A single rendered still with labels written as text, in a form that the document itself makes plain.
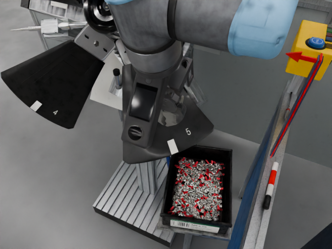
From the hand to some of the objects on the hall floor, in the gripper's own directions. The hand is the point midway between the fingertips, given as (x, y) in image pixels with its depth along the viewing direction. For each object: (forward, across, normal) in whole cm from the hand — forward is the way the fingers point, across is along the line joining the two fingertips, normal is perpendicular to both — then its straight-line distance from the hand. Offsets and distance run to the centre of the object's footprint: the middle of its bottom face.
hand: (166, 124), depth 56 cm
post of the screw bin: (+106, -7, +24) cm, 109 cm away
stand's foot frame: (+115, +24, -5) cm, 118 cm away
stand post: (+112, +24, +4) cm, 115 cm away
